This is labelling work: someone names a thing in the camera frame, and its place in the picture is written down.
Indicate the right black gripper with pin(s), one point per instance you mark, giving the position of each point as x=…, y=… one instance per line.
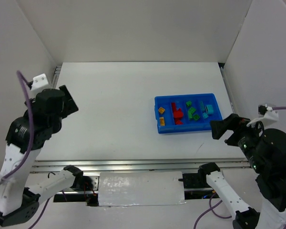
x=232, y=130

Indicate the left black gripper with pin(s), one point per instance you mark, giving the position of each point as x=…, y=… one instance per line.
x=68, y=101

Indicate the teal flower lego piece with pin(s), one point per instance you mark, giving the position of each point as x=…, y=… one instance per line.
x=209, y=109

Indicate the green teal lego stack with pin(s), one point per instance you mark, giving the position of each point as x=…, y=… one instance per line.
x=196, y=117

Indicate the teal rectangular lego brick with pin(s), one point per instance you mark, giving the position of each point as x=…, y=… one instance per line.
x=202, y=106

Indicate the green square lego brick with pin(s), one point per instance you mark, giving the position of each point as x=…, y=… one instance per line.
x=191, y=112

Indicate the small green lego brick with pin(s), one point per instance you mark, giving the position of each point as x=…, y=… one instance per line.
x=188, y=103

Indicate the red teal lego stack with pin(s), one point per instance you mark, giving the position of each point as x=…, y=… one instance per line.
x=178, y=122

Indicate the red yellow flower lego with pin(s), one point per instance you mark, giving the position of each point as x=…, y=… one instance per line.
x=181, y=114

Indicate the red yellow lego brick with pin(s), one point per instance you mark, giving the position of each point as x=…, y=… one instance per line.
x=174, y=110

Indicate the yellow lego plate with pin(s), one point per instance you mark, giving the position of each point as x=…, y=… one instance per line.
x=162, y=121

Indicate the yellow face lego brick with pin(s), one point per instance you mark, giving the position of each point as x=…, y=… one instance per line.
x=161, y=110

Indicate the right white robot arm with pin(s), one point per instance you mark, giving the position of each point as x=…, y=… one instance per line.
x=265, y=150

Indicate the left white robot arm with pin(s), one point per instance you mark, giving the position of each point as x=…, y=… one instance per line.
x=25, y=139

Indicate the blue plastic sorting bin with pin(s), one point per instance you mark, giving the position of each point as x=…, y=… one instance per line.
x=185, y=113

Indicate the white foam board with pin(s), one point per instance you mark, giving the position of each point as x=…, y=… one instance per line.
x=140, y=189

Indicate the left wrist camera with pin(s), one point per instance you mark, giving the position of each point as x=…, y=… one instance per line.
x=40, y=82

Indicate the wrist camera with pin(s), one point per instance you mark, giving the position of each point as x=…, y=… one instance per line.
x=267, y=116
x=40, y=82

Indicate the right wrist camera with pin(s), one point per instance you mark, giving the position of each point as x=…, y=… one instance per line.
x=267, y=116

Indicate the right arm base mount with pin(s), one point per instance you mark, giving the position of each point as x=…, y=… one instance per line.
x=195, y=185

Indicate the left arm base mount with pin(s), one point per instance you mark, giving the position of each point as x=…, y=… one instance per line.
x=86, y=192

